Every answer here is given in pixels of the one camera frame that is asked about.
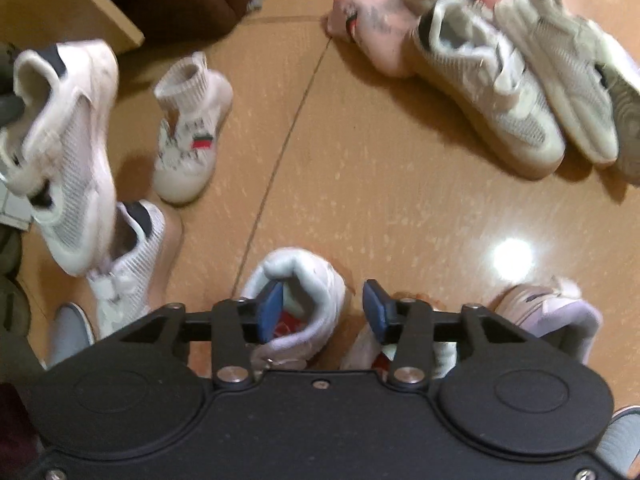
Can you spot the white mesh sneaker dark heel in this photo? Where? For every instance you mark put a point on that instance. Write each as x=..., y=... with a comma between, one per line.
x=70, y=170
x=135, y=265

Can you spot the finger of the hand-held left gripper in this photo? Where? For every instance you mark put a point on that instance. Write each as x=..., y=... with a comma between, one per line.
x=9, y=110

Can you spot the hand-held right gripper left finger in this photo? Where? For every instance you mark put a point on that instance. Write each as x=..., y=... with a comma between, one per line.
x=270, y=312

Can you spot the person's grey shoe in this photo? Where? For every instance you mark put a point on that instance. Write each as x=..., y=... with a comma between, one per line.
x=622, y=440
x=70, y=332

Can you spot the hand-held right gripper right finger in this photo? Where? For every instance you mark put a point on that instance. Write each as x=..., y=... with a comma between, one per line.
x=377, y=312

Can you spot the torn white scrap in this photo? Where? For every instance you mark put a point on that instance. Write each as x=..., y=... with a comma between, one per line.
x=255, y=1

